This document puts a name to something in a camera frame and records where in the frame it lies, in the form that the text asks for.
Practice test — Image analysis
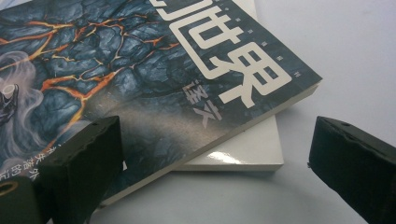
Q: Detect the dark blue cracked-rock magazine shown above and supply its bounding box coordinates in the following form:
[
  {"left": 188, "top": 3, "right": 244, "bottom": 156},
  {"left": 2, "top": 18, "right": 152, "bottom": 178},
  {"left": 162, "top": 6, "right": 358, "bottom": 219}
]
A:
[{"left": 0, "top": 0, "right": 323, "bottom": 208}]

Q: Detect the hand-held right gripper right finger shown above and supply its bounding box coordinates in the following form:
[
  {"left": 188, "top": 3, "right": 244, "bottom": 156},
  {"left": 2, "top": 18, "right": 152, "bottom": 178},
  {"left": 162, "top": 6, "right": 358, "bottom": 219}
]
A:
[{"left": 307, "top": 115, "right": 396, "bottom": 224}]

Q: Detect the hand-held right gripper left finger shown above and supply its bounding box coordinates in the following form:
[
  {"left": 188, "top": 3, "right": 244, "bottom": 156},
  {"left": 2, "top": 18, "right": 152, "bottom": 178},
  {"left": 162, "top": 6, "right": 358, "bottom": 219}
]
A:
[{"left": 36, "top": 115, "right": 124, "bottom": 224}]

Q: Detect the white magazine with snowy scene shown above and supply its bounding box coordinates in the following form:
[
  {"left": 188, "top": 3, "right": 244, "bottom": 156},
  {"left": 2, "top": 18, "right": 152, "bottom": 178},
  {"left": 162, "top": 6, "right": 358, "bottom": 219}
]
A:
[{"left": 172, "top": 0, "right": 285, "bottom": 173}]

